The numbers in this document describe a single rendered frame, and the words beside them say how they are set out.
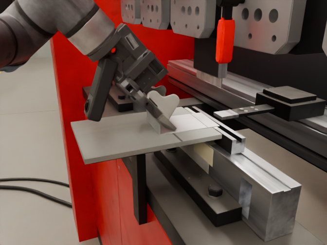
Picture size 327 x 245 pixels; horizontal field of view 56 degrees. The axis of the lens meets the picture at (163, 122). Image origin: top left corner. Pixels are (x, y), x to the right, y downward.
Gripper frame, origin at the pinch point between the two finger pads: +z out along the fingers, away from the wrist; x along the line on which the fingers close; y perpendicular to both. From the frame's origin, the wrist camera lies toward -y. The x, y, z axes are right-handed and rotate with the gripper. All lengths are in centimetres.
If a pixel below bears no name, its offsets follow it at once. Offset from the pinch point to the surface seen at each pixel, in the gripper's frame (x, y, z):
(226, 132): -5.8, 7.7, 8.7
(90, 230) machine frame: 85, -71, 63
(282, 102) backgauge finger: -1.1, 22.9, 17.5
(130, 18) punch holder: 40.9, 14.8, -11.6
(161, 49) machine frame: 87, 24, 18
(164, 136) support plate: -5.2, -1.8, -0.6
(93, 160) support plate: -9.2, -12.5, -9.2
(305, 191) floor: 82, 37, 164
